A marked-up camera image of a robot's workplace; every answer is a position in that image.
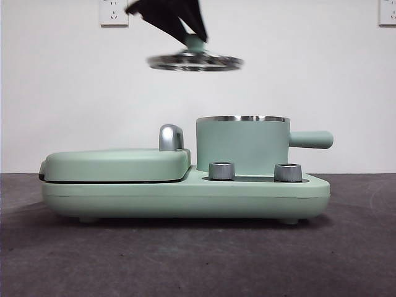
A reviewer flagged glass lid with green knob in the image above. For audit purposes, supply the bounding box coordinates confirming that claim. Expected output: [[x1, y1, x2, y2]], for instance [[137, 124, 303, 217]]
[[145, 33, 245, 72]]

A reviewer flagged silver control knob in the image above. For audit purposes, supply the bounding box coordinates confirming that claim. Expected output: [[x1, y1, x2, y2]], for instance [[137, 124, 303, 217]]
[[208, 161, 235, 181], [273, 163, 303, 183]]

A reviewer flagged green breakfast machine base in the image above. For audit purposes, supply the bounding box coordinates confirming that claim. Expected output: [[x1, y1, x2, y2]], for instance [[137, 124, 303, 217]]
[[41, 163, 332, 225]]

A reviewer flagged white wall socket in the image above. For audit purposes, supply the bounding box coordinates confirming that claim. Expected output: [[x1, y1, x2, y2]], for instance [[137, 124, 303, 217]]
[[99, 0, 129, 27], [377, 0, 396, 27]]

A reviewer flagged green pot with handle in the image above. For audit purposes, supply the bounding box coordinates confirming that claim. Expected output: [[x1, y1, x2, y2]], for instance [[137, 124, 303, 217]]
[[196, 114, 335, 173]]

